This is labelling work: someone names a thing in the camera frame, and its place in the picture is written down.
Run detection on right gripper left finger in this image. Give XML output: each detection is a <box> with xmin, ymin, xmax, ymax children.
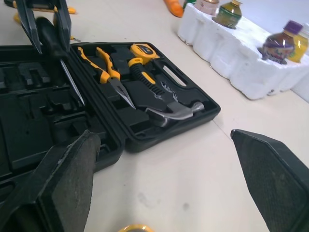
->
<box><xmin>0</xmin><ymin>130</ymin><xmax>101</xmax><ymax>232</ymax></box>

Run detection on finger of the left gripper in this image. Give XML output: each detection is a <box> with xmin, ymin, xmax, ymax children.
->
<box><xmin>13</xmin><ymin>0</ymin><xmax>43</xmax><ymax>55</ymax></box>
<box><xmin>53</xmin><ymin>0</ymin><xmax>72</xmax><ymax>59</ymax></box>

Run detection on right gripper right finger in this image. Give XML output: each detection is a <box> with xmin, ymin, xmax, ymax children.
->
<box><xmin>230</xmin><ymin>129</ymin><xmax>309</xmax><ymax>232</ymax></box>

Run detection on black handled screwdriver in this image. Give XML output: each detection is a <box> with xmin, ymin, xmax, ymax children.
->
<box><xmin>35</xmin><ymin>17</ymin><xmax>85</xmax><ymax>106</ymax></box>

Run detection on black tool case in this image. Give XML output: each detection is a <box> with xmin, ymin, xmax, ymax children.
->
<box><xmin>0</xmin><ymin>42</ymin><xmax>222</xmax><ymax>189</ymax></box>

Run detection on yellow black long-nose pliers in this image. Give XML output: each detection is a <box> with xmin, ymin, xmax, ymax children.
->
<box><xmin>77</xmin><ymin>46</ymin><xmax>136</xmax><ymax>110</ymax></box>

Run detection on yellow tape measure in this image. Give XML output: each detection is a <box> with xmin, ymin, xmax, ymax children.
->
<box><xmin>129</xmin><ymin>43</ymin><xmax>160</xmax><ymax>64</ymax></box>

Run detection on yellow roll of tape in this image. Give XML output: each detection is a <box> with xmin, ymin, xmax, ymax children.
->
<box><xmin>116</xmin><ymin>224</ymin><xmax>152</xmax><ymax>232</ymax></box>

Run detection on orange toy carrot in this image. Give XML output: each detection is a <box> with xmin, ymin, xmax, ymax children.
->
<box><xmin>163</xmin><ymin>0</ymin><xmax>184</xmax><ymax>18</ymax></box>

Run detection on white foam tray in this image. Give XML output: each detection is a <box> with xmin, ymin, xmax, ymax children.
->
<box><xmin>177</xmin><ymin>2</ymin><xmax>309</xmax><ymax>101</ymax></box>

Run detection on purple cap drink bottle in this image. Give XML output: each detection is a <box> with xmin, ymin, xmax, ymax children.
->
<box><xmin>261</xmin><ymin>20</ymin><xmax>304</xmax><ymax>65</ymax></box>

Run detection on yellow drink bottle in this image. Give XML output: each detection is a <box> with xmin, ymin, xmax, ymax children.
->
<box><xmin>287</xmin><ymin>29</ymin><xmax>309</xmax><ymax>64</ymax></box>

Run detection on pink label drink bottle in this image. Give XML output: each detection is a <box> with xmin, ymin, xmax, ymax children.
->
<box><xmin>194</xmin><ymin>0</ymin><xmax>220</xmax><ymax>17</ymax></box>

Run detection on green label drink bottle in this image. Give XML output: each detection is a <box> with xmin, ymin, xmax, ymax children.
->
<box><xmin>212</xmin><ymin>0</ymin><xmax>243</xmax><ymax>30</ymax></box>

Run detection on claw hammer yellow black handle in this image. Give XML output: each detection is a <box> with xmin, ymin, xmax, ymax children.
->
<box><xmin>127</xmin><ymin>58</ymin><xmax>206</xmax><ymax>128</ymax></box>

